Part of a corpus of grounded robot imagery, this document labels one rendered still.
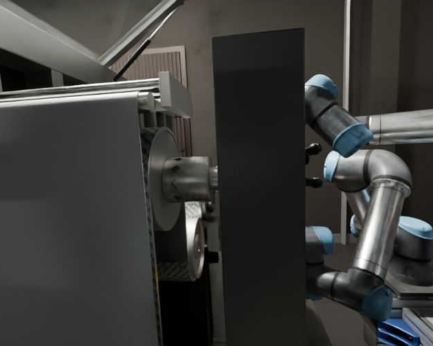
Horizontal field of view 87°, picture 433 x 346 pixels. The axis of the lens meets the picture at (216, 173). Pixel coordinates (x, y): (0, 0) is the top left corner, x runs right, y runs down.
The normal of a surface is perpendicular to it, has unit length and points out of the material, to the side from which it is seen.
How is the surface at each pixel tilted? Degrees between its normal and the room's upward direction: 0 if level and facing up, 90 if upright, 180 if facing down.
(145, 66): 90
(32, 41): 90
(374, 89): 90
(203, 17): 90
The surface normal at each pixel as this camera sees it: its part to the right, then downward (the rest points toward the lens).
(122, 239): -0.11, 0.12
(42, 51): 0.99, -0.04
